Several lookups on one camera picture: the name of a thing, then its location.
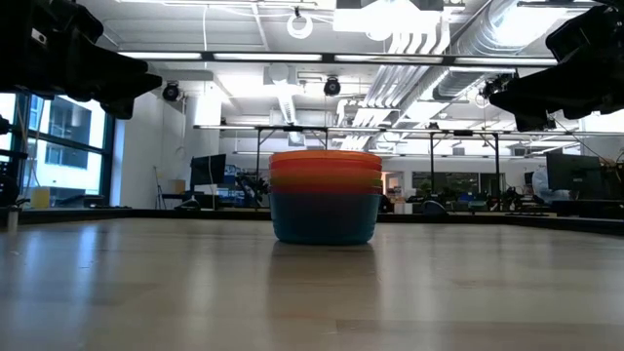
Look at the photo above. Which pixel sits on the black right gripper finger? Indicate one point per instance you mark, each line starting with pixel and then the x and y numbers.
pixel 541 92
pixel 532 121

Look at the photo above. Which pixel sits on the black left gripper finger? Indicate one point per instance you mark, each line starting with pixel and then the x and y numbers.
pixel 119 108
pixel 129 83

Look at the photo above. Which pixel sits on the orange plastic bowl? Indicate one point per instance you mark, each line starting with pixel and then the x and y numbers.
pixel 325 156

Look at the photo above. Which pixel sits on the purple plastic bowl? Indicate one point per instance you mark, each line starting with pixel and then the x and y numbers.
pixel 325 189

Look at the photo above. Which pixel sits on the blue plastic bowl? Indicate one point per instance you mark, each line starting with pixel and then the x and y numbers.
pixel 325 219

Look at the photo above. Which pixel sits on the white LED light bar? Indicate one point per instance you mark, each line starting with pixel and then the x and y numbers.
pixel 267 56
pixel 161 55
pixel 388 59
pixel 504 61

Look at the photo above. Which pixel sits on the black round ceiling spotlight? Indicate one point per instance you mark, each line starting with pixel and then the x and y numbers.
pixel 492 88
pixel 332 87
pixel 171 91

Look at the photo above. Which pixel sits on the large window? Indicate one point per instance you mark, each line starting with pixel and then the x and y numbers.
pixel 68 146

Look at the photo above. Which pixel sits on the black computer monitor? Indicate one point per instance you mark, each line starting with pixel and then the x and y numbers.
pixel 615 181
pixel 208 169
pixel 573 173

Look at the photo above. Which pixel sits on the yellow container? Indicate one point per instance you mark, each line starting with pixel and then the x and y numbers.
pixel 40 199

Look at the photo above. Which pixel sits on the white cylinder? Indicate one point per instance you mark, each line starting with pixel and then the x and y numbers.
pixel 12 222

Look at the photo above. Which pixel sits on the black overhead beam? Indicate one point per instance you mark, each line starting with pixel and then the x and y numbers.
pixel 329 58

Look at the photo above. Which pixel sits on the silver ventilation duct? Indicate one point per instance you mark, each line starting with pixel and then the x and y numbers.
pixel 487 44

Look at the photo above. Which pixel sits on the black workstation frame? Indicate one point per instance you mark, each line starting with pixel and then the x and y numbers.
pixel 432 161
pixel 258 146

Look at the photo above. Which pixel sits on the black table edge rail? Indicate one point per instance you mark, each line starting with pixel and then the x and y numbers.
pixel 170 213

